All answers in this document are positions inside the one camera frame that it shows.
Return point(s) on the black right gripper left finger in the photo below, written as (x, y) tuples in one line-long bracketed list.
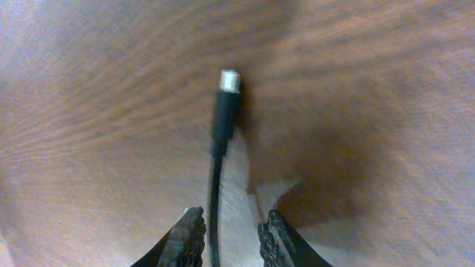
[(181, 246)]

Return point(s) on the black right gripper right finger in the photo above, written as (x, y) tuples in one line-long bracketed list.
[(282, 246)]

